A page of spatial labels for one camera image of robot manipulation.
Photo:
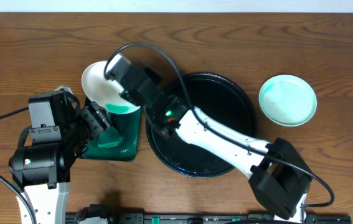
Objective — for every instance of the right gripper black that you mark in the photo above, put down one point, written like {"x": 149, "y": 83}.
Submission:
{"x": 155, "y": 75}

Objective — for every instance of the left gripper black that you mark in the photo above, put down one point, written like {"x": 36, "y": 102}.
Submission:
{"x": 94, "y": 121}

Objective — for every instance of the green scrub sponge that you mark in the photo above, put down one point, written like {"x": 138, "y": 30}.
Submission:
{"x": 109, "y": 138}

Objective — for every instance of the white plate back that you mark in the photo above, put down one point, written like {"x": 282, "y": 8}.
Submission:
{"x": 103, "y": 92}

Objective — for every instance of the white plate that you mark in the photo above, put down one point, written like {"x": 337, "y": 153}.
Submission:
{"x": 287, "y": 100}
{"x": 103, "y": 92}

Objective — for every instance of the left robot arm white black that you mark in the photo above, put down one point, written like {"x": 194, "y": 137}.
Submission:
{"x": 59, "y": 133}

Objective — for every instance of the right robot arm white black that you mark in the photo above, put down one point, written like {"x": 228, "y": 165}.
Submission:
{"x": 277, "y": 174}

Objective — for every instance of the black rectangular soapy water tray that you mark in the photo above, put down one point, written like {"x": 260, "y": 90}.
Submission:
{"x": 128, "y": 127}

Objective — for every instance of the round black tray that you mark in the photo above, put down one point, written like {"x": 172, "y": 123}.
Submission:
{"x": 224, "y": 101}

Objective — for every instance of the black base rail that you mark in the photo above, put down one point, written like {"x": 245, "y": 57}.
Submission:
{"x": 102, "y": 214}

